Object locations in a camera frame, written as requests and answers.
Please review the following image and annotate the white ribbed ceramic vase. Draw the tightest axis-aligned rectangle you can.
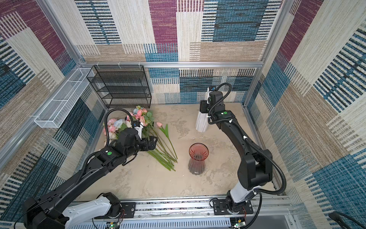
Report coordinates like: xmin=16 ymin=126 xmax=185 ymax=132
xmin=195 ymin=111 xmax=208 ymax=133

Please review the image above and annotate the red glass vase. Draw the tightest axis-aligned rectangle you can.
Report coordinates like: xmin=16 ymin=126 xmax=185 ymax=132
xmin=188 ymin=143 xmax=209 ymax=175

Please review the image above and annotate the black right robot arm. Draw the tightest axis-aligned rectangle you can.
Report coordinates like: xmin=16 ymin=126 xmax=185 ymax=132
xmin=200 ymin=83 xmax=287 ymax=214

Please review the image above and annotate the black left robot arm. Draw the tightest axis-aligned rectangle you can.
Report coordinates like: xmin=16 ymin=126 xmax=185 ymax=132
xmin=20 ymin=109 xmax=158 ymax=229

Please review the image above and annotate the pile of artificial flowers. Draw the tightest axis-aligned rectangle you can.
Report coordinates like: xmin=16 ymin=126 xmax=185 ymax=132
xmin=103 ymin=106 xmax=178 ymax=171

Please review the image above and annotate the pink tulip with leaves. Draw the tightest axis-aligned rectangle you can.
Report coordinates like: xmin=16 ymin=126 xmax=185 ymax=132
xmin=156 ymin=122 xmax=178 ymax=159

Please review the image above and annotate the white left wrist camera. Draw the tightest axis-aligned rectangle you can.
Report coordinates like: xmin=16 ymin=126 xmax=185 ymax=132
xmin=132 ymin=121 xmax=144 ymax=139

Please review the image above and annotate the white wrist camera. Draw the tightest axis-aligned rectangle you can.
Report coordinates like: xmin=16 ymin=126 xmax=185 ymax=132
xmin=206 ymin=85 xmax=216 ymax=103
xmin=132 ymin=121 xmax=144 ymax=139

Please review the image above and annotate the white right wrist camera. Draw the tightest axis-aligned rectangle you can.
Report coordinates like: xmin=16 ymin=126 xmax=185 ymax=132
xmin=206 ymin=85 xmax=216 ymax=103

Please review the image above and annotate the black wire shelf rack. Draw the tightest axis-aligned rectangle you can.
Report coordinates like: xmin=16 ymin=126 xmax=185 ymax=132
xmin=87 ymin=65 xmax=152 ymax=109

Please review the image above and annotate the white wire mesh basket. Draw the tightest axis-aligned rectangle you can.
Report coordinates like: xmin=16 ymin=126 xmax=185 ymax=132
xmin=34 ymin=68 xmax=90 ymax=128

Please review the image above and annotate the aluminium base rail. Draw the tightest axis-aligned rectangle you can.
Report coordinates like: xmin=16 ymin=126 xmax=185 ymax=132
xmin=63 ymin=194 xmax=301 ymax=229

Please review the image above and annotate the black cable bottom right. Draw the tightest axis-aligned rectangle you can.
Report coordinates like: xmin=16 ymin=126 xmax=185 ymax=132
xmin=328 ymin=211 xmax=366 ymax=229

